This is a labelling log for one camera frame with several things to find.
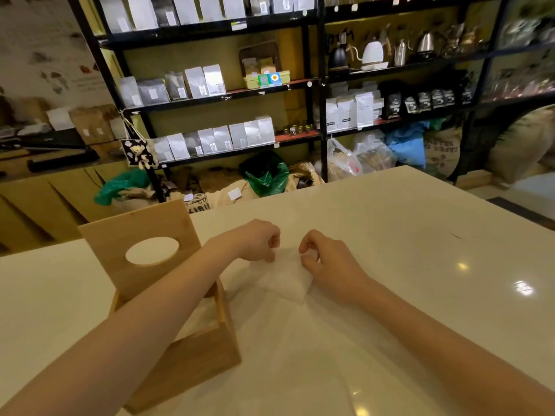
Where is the person's right hand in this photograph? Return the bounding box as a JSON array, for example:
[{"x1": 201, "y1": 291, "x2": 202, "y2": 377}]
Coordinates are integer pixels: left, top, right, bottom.
[{"x1": 299, "y1": 230, "x2": 375, "y2": 306}]

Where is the person's left hand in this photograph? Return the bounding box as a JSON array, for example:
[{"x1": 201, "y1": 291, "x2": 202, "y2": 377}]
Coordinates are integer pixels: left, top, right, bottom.
[{"x1": 207, "y1": 219, "x2": 282, "y2": 263}]

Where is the white napkin stack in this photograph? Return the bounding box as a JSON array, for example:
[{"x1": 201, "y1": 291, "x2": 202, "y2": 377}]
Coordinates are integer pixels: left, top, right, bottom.
[{"x1": 247, "y1": 246, "x2": 314, "y2": 304}]

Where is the wooden box with holed lid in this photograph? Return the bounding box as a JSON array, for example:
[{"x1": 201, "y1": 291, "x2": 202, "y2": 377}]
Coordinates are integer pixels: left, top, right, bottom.
[{"x1": 77, "y1": 199, "x2": 242, "y2": 414}]

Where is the person's left forearm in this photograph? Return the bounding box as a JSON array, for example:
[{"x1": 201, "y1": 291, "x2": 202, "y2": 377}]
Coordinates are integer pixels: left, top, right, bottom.
[{"x1": 0, "y1": 240, "x2": 237, "y2": 416}]

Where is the person's right forearm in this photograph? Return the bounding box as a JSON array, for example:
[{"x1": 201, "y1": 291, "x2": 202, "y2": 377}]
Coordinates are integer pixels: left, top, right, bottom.
[{"x1": 351, "y1": 277, "x2": 555, "y2": 416}]

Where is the dark green plastic bag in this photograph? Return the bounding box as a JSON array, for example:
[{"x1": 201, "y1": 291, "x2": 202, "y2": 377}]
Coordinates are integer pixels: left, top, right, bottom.
[{"x1": 238, "y1": 150, "x2": 290, "y2": 199}]

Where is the row of white pouches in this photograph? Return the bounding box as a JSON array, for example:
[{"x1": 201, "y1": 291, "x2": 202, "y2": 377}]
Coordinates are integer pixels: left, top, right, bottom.
[{"x1": 147, "y1": 116, "x2": 276, "y2": 163}]

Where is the row of small glass jars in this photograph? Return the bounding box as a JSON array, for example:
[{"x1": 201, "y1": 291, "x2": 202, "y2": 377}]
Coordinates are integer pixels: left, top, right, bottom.
[{"x1": 282, "y1": 121, "x2": 315, "y2": 137}]

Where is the black white teddy bear bag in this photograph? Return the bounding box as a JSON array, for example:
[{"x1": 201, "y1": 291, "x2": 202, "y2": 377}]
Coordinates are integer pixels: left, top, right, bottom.
[{"x1": 119, "y1": 110, "x2": 160, "y2": 171}]

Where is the teal plastic bag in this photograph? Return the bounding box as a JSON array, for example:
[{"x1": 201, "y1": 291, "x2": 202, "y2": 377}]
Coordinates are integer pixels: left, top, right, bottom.
[{"x1": 93, "y1": 168, "x2": 151, "y2": 207}]

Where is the blue plastic bag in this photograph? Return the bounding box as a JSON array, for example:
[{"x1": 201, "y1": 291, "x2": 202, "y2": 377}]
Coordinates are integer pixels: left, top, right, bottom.
[{"x1": 383, "y1": 121, "x2": 430, "y2": 169}]

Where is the group of white coffee bags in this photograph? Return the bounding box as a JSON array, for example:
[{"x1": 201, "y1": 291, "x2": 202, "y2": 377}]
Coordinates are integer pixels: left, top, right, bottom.
[{"x1": 325, "y1": 81, "x2": 384, "y2": 134}]

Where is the printed burlap sack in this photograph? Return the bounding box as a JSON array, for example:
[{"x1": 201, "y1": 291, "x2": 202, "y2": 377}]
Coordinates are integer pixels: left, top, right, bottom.
[{"x1": 423, "y1": 125, "x2": 464, "y2": 180}]

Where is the white foil pouch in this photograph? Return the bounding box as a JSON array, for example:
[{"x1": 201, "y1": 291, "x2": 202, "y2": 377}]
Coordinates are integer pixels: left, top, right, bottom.
[
  {"x1": 183, "y1": 66, "x2": 210, "y2": 99},
  {"x1": 202, "y1": 64, "x2": 227, "y2": 96}
]

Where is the dark grey foil pouch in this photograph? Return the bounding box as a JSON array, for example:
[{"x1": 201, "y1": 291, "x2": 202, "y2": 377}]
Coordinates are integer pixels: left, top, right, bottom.
[{"x1": 164, "y1": 72, "x2": 190, "y2": 102}]

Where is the wide dark grey pouch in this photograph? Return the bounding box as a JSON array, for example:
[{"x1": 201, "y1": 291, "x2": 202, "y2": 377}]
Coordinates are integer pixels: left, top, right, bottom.
[{"x1": 136, "y1": 78, "x2": 171, "y2": 107}]

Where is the row of black coffee bags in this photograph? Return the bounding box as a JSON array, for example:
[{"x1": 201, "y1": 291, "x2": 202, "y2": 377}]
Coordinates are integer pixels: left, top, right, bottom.
[{"x1": 379, "y1": 80, "x2": 476, "y2": 122}]

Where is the brown paper bag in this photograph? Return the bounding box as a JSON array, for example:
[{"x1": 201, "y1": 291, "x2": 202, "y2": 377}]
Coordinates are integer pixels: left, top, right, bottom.
[
  {"x1": 69, "y1": 107, "x2": 105, "y2": 146},
  {"x1": 93, "y1": 104, "x2": 120, "y2": 143}
]

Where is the silver foil pouch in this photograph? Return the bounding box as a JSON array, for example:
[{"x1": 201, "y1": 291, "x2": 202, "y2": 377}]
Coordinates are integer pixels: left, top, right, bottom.
[{"x1": 118, "y1": 76, "x2": 144, "y2": 109}]

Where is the dark wooden tray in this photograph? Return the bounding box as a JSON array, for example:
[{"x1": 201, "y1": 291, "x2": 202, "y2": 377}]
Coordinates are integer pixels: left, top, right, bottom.
[{"x1": 238, "y1": 40, "x2": 283, "y2": 79}]

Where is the black gooseneck kettle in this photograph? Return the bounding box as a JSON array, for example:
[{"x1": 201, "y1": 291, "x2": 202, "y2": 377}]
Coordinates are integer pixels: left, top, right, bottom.
[{"x1": 327, "y1": 32, "x2": 353, "y2": 70}]

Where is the black heat sealer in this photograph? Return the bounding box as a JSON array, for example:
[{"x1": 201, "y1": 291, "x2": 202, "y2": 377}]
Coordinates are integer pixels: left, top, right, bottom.
[{"x1": 0, "y1": 128, "x2": 101, "y2": 174}]

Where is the wooden counter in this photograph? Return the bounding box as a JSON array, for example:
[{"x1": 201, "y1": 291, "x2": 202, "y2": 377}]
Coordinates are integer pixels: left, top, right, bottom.
[{"x1": 0, "y1": 144, "x2": 165, "y2": 256}]

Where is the white gooseneck kettle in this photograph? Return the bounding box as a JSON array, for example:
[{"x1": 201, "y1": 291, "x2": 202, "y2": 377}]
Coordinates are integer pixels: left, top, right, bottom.
[{"x1": 350, "y1": 38, "x2": 389, "y2": 72}]

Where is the large burlap sack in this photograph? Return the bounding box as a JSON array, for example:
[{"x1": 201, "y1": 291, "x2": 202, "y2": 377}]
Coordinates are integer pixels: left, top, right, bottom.
[{"x1": 485, "y1": 103, "x2": 555, "y2": 185}]

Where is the flat white paper bag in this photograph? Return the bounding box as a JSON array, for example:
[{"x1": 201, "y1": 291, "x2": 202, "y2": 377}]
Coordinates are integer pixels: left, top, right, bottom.
[{"x1": 45, "y1": 107, "x2": 75, "y2": 131}]

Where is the row of silver pouches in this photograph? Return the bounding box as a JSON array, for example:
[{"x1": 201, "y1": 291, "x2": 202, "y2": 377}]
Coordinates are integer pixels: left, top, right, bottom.
[{"x1": 98, "y1": 0, "x2": 315, "y2": 33}]

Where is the steel kettle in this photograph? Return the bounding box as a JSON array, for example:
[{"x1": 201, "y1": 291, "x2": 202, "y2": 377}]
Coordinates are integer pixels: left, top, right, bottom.
[{"x1": 409, "y1": 31, "x2": 438, "y2": 64}]

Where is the brass coffee pot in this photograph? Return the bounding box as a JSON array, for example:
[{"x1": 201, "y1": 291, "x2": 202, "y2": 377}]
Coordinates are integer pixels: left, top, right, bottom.
[{"x1": 440, "y1": 23, "x2": 482, "y2": 59}]

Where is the row of clear glassware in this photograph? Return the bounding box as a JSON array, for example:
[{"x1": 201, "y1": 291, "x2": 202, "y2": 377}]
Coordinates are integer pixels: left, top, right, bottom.
[{"x1": 481, "y1": 60, "x2": 555, "y2": 102}]

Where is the row of glass cups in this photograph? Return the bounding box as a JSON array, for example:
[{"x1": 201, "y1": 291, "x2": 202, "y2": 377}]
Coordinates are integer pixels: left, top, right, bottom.
[{"x1": 498, "y1": 12, "x2": 555, "y2": 48}]

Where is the clear plastic bag with handles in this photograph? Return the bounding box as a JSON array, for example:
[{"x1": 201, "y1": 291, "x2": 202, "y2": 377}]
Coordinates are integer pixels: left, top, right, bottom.
[{"x1": 325, "y1": 137, "x2": 364, "y2": 183}]

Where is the wall poster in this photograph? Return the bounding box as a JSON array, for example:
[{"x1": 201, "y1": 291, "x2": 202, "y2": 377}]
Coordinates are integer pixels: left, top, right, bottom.
[{"x1": 0, "y1": 0, "x2": 116, "y2": 111}]

